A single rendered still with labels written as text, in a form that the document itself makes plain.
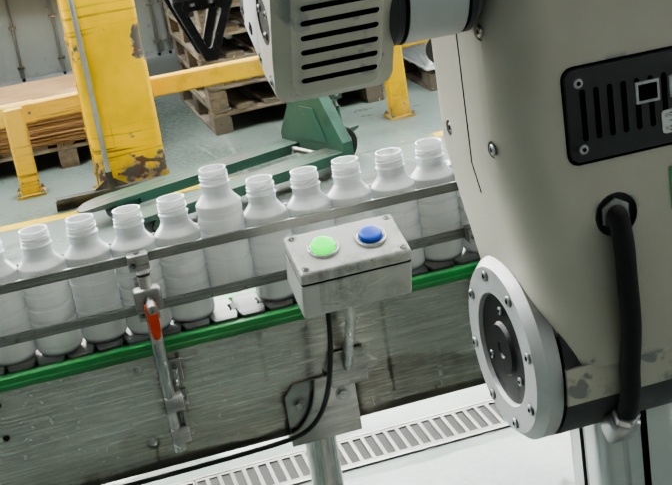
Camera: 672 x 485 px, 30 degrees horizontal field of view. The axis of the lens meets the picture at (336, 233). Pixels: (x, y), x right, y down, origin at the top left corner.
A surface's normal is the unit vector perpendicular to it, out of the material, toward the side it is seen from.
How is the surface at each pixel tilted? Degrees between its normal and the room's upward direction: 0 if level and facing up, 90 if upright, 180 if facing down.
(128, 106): 90
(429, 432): 0
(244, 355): 90
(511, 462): 0
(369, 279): 110
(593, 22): 90
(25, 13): 90
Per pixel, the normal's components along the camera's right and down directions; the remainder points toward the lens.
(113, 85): 0.26, 0.27
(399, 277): 0.29, 0.58
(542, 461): -0.15, -0.94
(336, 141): -0.80, 0.30
